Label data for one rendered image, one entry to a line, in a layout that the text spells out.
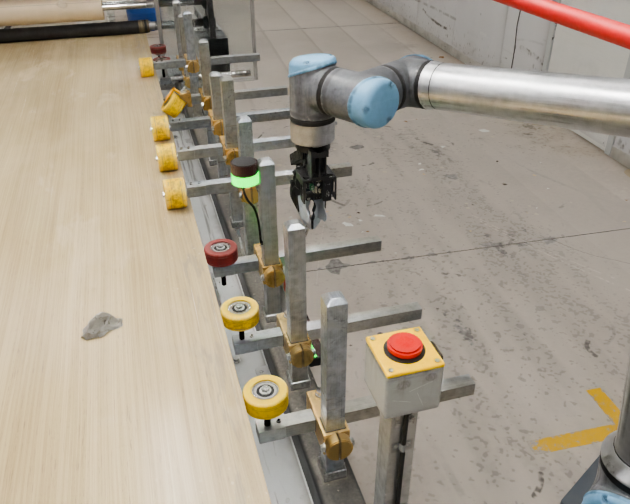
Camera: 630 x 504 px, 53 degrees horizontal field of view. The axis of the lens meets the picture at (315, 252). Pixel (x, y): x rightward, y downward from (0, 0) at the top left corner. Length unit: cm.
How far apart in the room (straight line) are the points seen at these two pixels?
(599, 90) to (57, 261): 119
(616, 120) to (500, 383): 164
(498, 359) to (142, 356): 170
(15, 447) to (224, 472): 34
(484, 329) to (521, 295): 33
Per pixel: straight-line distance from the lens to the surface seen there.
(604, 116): 106
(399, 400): 73
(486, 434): 235
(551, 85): 109
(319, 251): 158
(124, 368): 123
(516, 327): 283
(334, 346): 103
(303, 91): 121
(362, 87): 113
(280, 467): 139
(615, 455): 116
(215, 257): 150
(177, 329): 130
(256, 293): 171
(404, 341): 73
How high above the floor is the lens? 170
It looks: 32 degrees down
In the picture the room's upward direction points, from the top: straight up
